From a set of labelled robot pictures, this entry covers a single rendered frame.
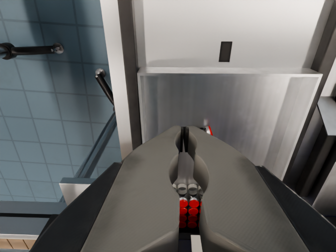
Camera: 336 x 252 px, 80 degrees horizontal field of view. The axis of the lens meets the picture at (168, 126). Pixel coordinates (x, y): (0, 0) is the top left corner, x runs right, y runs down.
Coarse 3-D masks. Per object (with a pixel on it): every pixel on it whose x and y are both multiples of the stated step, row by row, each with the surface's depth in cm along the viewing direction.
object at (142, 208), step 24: (144, 144) 10; (168, 144) 10; (120, 168) 8; (144, 168) 8; (168, 168) 8; (120, 192) 7; (144, 192) 7; (168, 192) 7; (120, 216) 6; (144, 216) 6; (168, 216) 6; (96, 240) 6; (120, 240) 6; (144, 240) 6; (168, 240) 6
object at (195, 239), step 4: (192, 236) 35; (196, 236) 35; (192, 240) 34; (196, 240) 34; (200, 240) 34; (192, 244) 33; (196, 244) 33; (200, 244) 33; (192, 248) 33; (196, 248) 33; (200, 248) 33
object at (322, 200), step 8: (328, 160) 37; (328, 168) 37; (320, 176) 39; (328, 176) 37; (320, 184) 39; (328, 184) 43; (312, 192) 41; (320, 192) 39; (328, 192) 44; (312, 200) 41; (320, 200) 45; (328, 200) 45; (320, 208) 46; (328, 208) 46
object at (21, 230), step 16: (0, 208) 52; (16, 208) 52; (32, 208) 52; (48, 208) 52; (64, 208) 52; (0, 224) 48; (16, 224) 48; (32, 224) 48; (48, 224) 47; (0, 240) 48; (16, 240) 48; (32, 240) 48
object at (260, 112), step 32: (160, 96) 34; (192, 96) 34; (224, 96) 34; (256, 96) 34; (288, 96) 33; (160, 128) 37; (224, 128) 37; (256, 128) 36; (288, 128) 36; (192, 160) 41; (256, 160) 40; (288, 160) 36
